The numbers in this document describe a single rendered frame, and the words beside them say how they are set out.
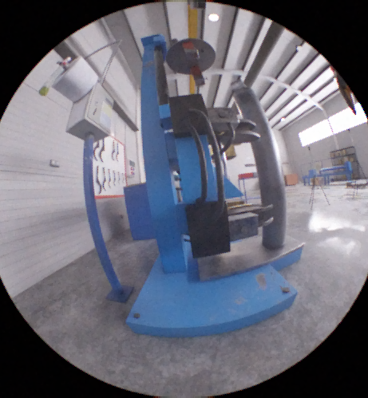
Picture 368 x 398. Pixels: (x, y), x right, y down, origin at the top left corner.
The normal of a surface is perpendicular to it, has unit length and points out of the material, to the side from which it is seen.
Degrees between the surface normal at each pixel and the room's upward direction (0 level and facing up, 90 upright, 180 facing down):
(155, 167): 90
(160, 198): 90
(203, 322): 0
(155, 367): 0
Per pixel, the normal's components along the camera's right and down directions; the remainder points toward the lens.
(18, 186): 0.99, -0.15
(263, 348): -0.15, -0.99
